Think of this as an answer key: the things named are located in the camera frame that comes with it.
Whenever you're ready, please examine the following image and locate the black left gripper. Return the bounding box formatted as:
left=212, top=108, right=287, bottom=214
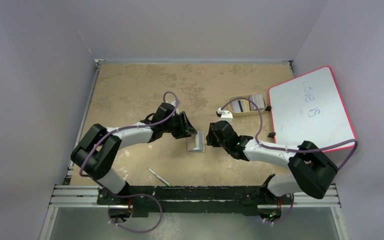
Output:
left=162, top=112, right=197, bottom=140

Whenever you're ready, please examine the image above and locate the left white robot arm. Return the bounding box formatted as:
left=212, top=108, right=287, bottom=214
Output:
left=70, top=102, right=198, bottom=205

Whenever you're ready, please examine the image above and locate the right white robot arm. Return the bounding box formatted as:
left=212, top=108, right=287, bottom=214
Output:
left=206, top=120, right=339, bottom=204

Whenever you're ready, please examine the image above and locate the stack of white cards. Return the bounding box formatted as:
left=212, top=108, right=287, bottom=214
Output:
left=230, top=94, right=267, bottom=114

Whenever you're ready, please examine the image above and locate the beige oval card tray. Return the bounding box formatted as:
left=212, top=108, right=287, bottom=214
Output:
left=227, top=94, right=267, bottom=117

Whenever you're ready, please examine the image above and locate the silver pen on table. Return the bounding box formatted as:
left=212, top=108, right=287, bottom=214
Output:
left=148, top=168, right=172, bottom=187

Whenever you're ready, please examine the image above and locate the pink framed whiteboard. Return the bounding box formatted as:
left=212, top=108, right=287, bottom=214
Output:
left=268, top=66, right=357, bottom=148

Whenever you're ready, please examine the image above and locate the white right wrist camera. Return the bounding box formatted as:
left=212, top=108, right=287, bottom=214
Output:
left=216, top=108, right=234, bottom=125

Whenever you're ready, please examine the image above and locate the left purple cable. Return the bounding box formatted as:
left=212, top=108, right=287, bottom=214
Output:
left=78, top=91, right=182, bottom=234

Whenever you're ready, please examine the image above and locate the purple cable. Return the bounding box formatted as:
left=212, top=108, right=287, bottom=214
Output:
left=78, top=91, right=182, bottom=234
left=216, top=96, right=359, bottom=226

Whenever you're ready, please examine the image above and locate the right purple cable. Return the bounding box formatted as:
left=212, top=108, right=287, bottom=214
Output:
left=216, top=96, right=359, bottom=226

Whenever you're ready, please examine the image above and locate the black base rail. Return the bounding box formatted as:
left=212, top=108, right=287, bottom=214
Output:
left=97, top=185, right=292, bottom=218

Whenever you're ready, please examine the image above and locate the aluminium frame rail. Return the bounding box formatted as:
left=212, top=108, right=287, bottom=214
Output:
left=47, top=183, right=342, bottom=210

